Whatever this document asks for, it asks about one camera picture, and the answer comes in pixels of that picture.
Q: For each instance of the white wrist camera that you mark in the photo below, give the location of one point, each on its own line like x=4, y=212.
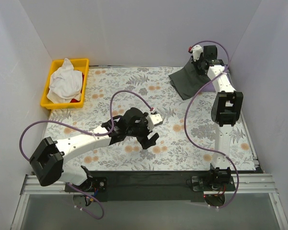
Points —
x=154, y=119
x=195, y=52

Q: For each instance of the folded purple t shirt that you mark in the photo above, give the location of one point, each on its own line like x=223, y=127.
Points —
x=212, y=88

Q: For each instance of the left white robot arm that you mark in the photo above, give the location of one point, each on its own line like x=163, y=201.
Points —
x=49, y=160

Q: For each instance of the aluminium rail frame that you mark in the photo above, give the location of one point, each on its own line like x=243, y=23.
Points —
x=250, y=183

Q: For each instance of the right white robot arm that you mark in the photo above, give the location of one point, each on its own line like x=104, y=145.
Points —
x=225, y=113

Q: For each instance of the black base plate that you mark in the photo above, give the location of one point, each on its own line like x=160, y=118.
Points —
x=148, y=185

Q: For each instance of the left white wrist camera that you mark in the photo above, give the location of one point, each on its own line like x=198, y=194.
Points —
x=154, y=119

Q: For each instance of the red t shirt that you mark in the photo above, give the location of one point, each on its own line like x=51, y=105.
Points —
x=78, y=98

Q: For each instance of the dark grey t shirt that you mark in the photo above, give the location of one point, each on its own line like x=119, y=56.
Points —
x=187, y=81

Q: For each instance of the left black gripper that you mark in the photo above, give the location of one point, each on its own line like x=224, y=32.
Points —
x=143, y=132

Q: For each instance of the white t shirt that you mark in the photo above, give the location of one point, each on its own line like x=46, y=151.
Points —
x=65, y=83

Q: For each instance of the yellow plastic bin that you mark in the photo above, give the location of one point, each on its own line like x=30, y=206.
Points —
x=79, y=64

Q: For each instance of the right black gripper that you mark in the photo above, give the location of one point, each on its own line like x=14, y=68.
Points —
x=201, y=64

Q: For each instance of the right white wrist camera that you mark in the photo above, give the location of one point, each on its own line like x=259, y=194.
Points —
x=195, y=52

